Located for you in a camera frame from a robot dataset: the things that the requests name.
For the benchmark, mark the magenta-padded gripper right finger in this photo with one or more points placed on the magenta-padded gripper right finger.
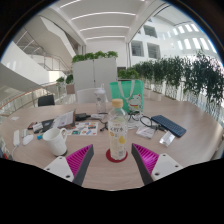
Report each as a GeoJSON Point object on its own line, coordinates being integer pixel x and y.
{"type": "Point", "coordinates": [148, 160]}

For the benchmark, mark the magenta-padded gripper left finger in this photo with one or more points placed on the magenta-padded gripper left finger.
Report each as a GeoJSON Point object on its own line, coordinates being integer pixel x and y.
{"type": "Point", "coordinates": [78, 160]}

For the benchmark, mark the clear plastic drink bottle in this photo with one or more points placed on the clear plastic drink bottle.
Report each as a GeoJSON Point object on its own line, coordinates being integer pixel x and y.
{"type": "Point", "coordinates": [117, 133]}

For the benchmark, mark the white flat packet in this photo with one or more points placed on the white flat packet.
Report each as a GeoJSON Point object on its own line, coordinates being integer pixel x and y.
{"type": "Point", "coordinates": [145, 132]}

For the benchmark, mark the clear plastic packet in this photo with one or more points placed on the clear plastic packet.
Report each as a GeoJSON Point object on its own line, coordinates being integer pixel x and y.
{"type": "Point", "coordinates": [166, 138]}

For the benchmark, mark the white mug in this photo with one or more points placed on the white mug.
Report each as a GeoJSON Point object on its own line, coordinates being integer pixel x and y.
{"type": "Point", "coordinates": [55, 141]}

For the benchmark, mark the flat round red coaster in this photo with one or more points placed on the flat round red coaster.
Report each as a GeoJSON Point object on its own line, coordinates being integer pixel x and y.
{"type": "Point", "coordinates": [108, 156]}

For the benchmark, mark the colourful sticker sheet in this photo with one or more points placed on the colourful sticker sheet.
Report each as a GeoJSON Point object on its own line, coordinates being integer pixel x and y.
{"type": "Point", "coordinates": [83, 128]}

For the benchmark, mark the black power adapter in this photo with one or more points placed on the black power adapter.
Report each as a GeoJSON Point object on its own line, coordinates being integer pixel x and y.
{"type": "Point", "coordinates": [81, 116]}

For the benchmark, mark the small teal object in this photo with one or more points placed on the small teal object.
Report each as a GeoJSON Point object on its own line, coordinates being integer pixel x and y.
{"type": "Point", "coordinates": [40, 136]}

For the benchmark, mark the black notebook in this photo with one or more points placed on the black notebook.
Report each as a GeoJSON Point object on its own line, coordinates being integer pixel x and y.
{"type": "Point", "coordinates": [47, 124]}

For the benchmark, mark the white computer mouse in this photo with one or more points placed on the white computer mouse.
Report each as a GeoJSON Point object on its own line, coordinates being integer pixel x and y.
{"type": "Point", "coordinates": [27, 139]}

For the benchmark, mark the small red and black object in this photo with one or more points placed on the small red and black object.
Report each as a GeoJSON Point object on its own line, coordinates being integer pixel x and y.
{"type": "Point", "coordinates": [32, 125]}

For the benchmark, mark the clear shaker bottle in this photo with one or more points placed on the clear shaker bottle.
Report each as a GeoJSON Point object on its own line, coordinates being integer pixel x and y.
{"type": "Point", "coordinates": [100, 101]}

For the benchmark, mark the white chair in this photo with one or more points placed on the white chair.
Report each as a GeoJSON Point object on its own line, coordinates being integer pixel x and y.
{"type": "Point", "coordinates": [86, 96]}

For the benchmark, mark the black office chair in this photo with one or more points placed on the black office chair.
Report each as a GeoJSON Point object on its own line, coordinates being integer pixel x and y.
{"type": "Point", "coordinates": [46, 100]}

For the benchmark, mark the green tote bag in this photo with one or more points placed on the green tote bag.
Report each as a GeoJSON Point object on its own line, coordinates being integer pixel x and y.
{"type": "Point", "coordinates": [123, 93]}

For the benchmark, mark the potted plant in brown planter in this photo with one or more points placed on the potted plant in brown planter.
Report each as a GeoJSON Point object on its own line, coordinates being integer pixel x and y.
{"type": "Point", "coordinates": [69, 83]}

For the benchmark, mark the white cabinet with plants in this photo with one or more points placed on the white cabinet with plants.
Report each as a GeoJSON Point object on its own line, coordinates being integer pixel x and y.
{"type": "Point", "coordinates": [95, 75]}

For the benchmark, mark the row of green hedge plants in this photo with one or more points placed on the row of green hedge plants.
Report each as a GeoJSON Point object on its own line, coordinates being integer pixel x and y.
{"type": "Point", "coordinates": [180, 75]}

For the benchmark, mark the ceiling light strips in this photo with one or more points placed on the ceiling light strips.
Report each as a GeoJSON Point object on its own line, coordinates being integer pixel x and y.
{"type": "Point", "coordinates": [103, 15]}

